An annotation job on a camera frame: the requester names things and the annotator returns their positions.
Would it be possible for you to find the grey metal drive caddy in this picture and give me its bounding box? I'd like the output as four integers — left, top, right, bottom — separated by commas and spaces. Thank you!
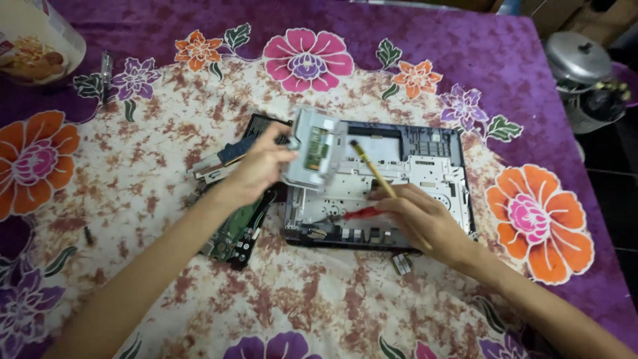
282, 107, 349, 190

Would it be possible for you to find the person's left hand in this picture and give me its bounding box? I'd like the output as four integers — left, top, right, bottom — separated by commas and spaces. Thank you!
216, 121, 299, 205

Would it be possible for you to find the black laptop keyboard panel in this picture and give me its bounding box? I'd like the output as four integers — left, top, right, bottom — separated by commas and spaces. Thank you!
241, 114, 294, 146

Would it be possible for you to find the red handled screwdriver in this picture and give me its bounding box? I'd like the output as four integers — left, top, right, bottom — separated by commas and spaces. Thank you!
326, 206, 387, 223

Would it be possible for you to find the wooden handled paint brush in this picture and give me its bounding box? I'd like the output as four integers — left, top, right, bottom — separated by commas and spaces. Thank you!
349, 140, 433, 251

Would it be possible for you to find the purple floral tablecloth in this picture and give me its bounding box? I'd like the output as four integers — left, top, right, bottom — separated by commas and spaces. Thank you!
0, 0, 638, 359

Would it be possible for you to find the silver bracket with blue strip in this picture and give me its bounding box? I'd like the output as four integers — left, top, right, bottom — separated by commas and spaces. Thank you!
187, 136, 257, 182

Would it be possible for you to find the open laptop base chassis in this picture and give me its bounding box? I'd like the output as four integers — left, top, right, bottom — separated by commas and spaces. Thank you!
283, 120, 477, 250

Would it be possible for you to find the person's right hand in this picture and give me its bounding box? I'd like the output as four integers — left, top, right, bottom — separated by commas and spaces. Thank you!
368, 182, 473, 270

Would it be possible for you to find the white plastic food jar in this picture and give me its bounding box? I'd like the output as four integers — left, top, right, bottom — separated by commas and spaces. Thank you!
0, 0, 87, 86

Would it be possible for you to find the silver pot with lid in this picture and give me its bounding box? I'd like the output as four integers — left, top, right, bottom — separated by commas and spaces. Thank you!
544, 31, 632, 134

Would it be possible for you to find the green laptop motherboard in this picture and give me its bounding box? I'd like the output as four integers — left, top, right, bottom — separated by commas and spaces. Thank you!
199, 189, 277, 270

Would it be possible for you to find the small wireless card module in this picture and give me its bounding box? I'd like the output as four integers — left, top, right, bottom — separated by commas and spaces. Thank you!
391, 252, 413, 276

